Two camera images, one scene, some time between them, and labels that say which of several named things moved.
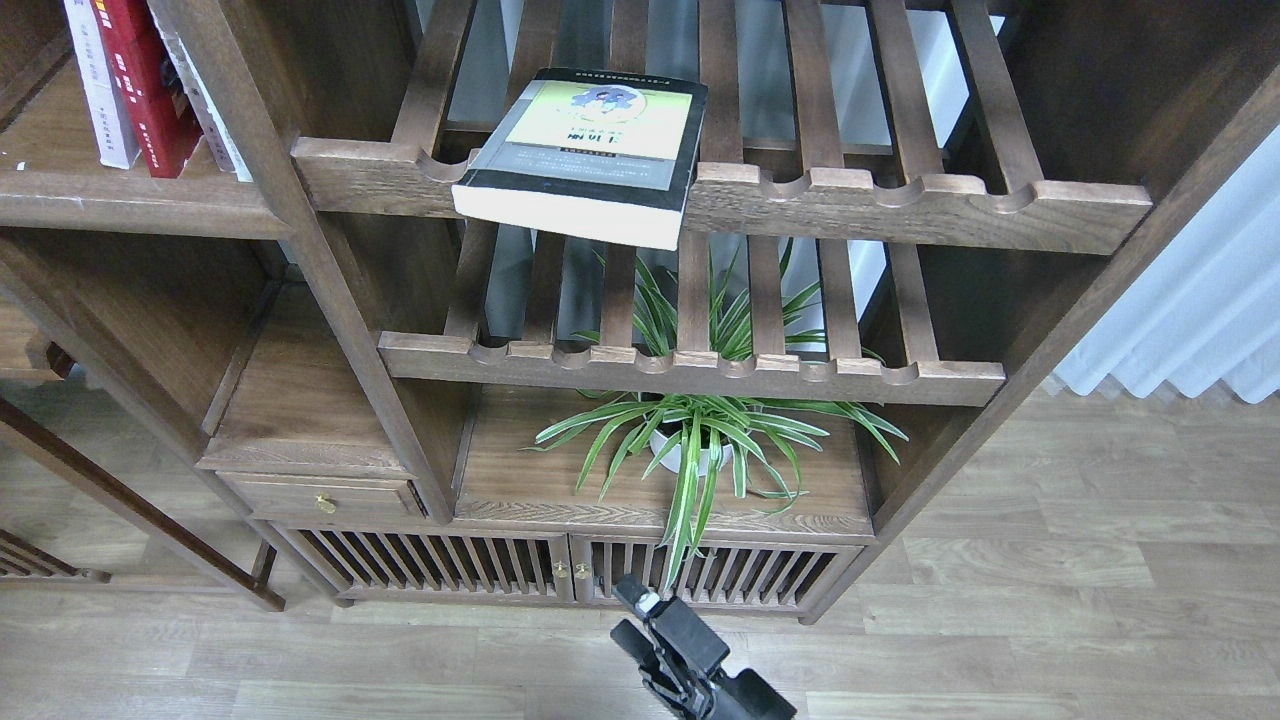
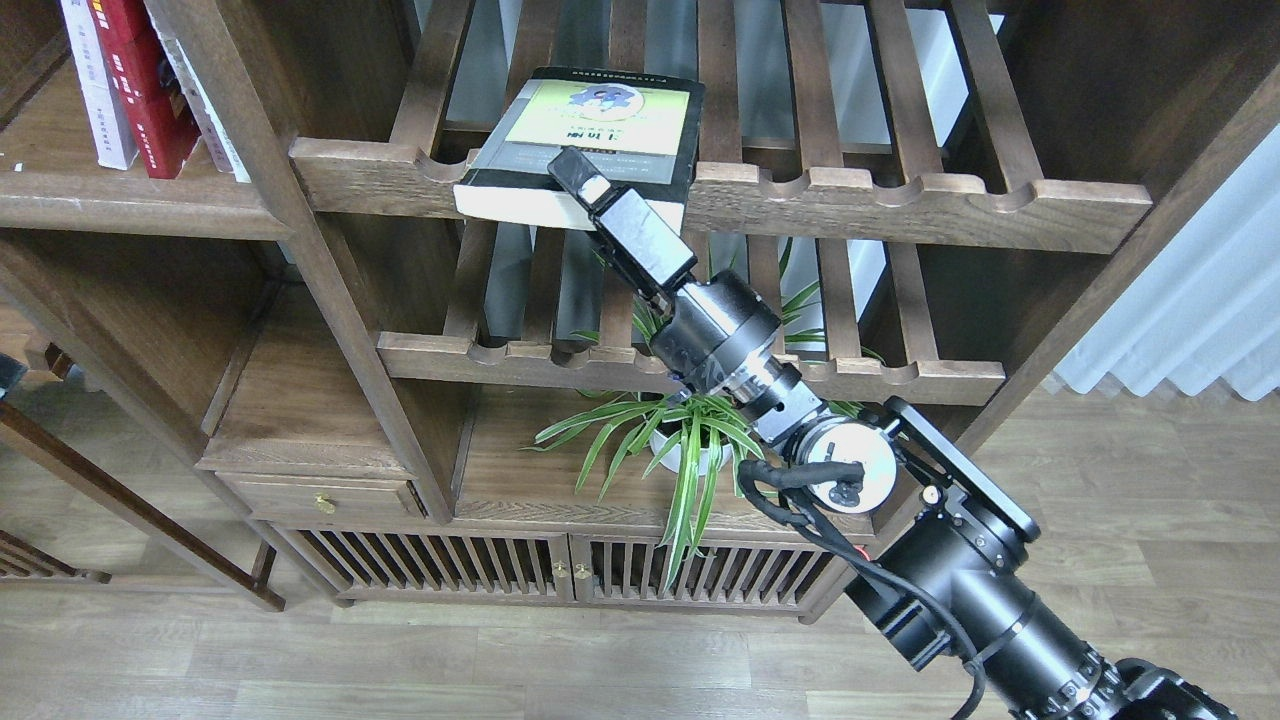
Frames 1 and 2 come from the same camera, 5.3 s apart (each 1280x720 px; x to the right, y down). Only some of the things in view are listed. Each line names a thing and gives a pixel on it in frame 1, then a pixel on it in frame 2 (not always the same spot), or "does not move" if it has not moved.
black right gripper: x=688 y=653 -> x=716 y=330
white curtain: x=1207 y=308 does not move
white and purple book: x=109 y=119 does not move
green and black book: x=607 y=155 does not move
